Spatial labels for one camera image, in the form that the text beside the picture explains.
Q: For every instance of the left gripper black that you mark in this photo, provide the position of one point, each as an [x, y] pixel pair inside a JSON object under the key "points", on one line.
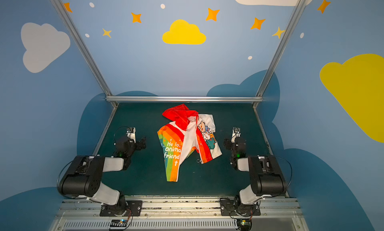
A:
{"points": [[137, 144]]}

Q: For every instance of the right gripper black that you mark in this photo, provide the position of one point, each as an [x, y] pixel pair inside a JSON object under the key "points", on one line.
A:
{"points": [[229, 144]]}

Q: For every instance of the rainbow white red children's jacket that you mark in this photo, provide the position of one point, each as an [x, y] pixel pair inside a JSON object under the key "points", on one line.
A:
{"points": [[187, 132]]}

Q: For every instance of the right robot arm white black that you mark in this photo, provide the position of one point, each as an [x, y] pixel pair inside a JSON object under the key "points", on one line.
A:
{"points": [[266, 180]]}

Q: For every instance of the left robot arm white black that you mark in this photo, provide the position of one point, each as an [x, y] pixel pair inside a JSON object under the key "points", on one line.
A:
{"points": [[83, 178]]}

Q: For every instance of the green table mat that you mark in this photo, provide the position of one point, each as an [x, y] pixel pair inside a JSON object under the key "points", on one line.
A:
{"points": [[146, 174]]}

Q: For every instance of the back horizontal aluminium bar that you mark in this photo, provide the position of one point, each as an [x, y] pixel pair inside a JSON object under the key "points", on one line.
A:
{"points": [[182, 99]]}

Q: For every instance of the right small circuit board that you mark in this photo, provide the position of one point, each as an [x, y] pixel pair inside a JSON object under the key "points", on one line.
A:
{"points": [[244, 224]]}

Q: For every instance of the small circuit board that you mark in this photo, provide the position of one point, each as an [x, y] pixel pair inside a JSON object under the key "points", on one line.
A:
{"points": [[118, 225], [244, 224]]}

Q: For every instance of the left small circuit board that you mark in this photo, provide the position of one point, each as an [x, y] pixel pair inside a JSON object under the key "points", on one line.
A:
{"points": [[118, 225]]}

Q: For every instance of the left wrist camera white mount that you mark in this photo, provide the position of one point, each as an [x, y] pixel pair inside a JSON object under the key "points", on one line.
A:
{"points": [[131, 133]]}

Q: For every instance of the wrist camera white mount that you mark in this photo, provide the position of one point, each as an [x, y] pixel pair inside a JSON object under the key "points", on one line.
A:
{"points": [[236, 133], [131, 133]]}

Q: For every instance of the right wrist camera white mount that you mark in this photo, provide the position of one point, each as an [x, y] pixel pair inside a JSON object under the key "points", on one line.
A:
{"points": [[236, 133]]}

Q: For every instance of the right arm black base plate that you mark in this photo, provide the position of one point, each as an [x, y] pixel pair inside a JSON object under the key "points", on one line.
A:
{"points": [[233, 208]]}

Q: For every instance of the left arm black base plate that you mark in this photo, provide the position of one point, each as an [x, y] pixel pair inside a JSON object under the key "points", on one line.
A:
{"points": [[122, 209]]}

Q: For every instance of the aluminium mounting rail base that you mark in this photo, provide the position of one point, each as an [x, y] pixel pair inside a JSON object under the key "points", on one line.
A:
{"points": [[172, 213]]}

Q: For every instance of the left aluminium frame post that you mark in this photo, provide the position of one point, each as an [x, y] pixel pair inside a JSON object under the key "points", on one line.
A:
{"points": [[75, 34]]}

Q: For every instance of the aluminium frame post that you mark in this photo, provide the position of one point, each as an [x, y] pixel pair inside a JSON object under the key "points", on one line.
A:
{"points": [[291, 25], [75, 34]]}

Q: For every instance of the right aluminium frame post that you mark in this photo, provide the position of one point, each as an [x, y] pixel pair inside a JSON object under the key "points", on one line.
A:
{"points": [[291, 25]]}

